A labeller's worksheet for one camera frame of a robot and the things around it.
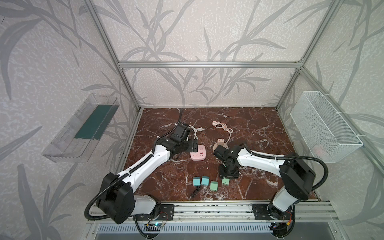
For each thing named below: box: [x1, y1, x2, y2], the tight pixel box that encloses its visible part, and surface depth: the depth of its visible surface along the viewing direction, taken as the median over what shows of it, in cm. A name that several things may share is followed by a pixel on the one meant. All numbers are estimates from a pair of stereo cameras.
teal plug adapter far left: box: [192, 176, 201, 187], surface depth 84 cm
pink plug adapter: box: [217, 138, 225, 145], surface depth 96 cm
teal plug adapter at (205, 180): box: [201, 175, 210, 186], surface depth 84 cm
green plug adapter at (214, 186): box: [210, 181, 219, 192], surface depth 82 cm
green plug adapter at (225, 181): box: [221, 177, 230, 186], surface depth 84 cm
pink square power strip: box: [190, 144, 206, 161], surface depth 93 cm
